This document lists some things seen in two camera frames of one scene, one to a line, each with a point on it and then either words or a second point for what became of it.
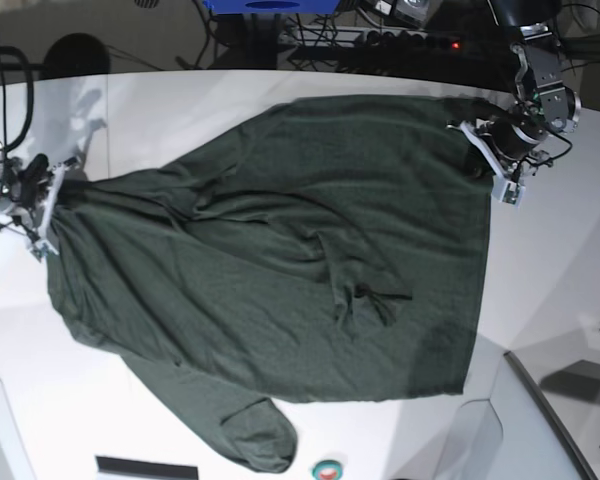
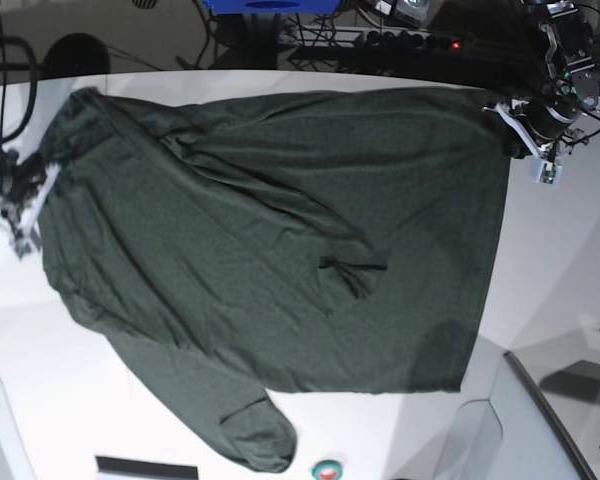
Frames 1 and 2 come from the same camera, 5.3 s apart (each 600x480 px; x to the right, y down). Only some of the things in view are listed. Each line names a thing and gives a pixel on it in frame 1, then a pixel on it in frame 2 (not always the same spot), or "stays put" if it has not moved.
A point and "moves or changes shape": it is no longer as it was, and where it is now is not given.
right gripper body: (510, 139) to (549, 113)
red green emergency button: (327, 469) stays put
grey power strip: (403, 39) stays put
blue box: (273, 7) stays put
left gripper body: (28, 188) stays put
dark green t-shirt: (332, 248) moves or changes shape
